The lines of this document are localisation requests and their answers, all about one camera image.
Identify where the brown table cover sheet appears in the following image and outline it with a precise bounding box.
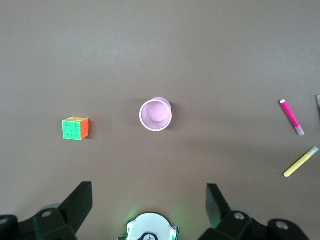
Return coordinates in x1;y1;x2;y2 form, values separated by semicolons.
0;0;320;240

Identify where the pink marker pen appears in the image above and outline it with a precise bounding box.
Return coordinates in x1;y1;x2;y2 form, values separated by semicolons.
279;99;306;137

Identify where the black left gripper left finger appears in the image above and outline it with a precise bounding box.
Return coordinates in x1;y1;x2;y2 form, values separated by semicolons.
0;181;93;240

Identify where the multicoloured puzzle cube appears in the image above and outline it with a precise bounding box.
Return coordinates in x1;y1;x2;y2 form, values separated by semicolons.
62;116;90;141

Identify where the yellow marker pen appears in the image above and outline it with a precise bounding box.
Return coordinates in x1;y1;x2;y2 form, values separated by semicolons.
283;146;320;178

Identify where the pink plastic cup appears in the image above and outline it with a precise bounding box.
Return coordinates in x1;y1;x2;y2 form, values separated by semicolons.
138;96;173;132

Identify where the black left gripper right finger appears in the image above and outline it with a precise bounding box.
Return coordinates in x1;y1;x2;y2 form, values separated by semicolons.
198;183;311;240

